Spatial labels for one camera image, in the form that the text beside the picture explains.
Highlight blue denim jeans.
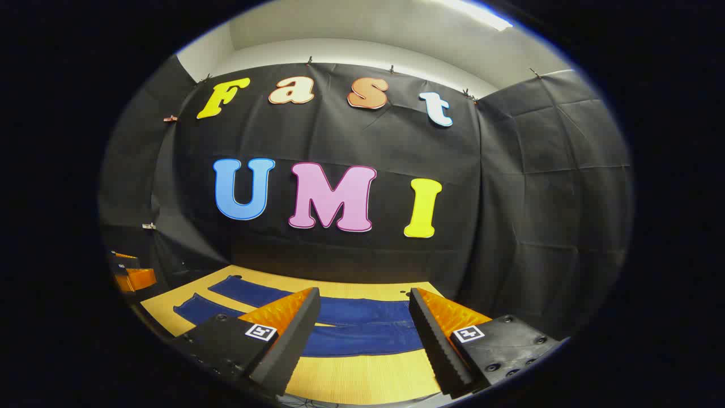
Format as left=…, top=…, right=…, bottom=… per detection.
left=173, top=275, right=425, bottom=358

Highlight black backdrop cloth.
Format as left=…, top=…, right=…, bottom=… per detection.
left=97, top=54, right=635, bottom=341

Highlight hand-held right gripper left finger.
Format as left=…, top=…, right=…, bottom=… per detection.
left=167, top=287, right=322, bottom=397

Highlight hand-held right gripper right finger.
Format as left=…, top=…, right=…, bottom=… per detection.
left=408, top=287, right=569, bottom=398

